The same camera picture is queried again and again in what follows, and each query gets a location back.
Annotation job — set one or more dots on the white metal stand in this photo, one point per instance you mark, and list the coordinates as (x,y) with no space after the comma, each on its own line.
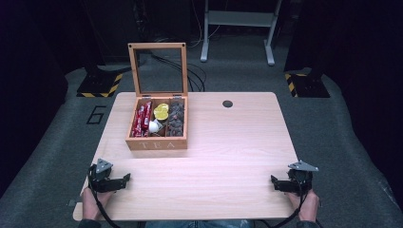
(240,18)

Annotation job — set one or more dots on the person's right hand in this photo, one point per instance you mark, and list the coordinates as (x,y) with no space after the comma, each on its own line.
(308,207)

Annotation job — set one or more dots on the yellow round packet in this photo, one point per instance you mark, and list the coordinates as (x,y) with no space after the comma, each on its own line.
(161,111)

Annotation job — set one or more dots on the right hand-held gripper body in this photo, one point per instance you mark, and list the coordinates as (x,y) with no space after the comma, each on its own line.
(301,179)

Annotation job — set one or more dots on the white capsule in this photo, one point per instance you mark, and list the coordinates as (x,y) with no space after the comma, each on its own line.
(154,127)

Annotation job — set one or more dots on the black stand hazard-striped base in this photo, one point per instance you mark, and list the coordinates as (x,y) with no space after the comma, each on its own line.
(101,83)
(309,85)

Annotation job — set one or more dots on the red stick packet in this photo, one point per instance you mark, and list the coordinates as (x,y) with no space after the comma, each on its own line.
(146,114)
(137,124)

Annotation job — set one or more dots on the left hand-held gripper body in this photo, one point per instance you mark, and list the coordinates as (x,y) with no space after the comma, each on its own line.
(102,177)

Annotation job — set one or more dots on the wooden tea box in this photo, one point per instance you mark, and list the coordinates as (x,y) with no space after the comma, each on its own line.
(158,143)

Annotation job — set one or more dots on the person's left hand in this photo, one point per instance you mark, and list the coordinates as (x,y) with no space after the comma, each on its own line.
(92,202)

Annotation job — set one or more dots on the pile of dark tea packets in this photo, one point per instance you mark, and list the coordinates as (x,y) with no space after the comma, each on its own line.
(176,118)

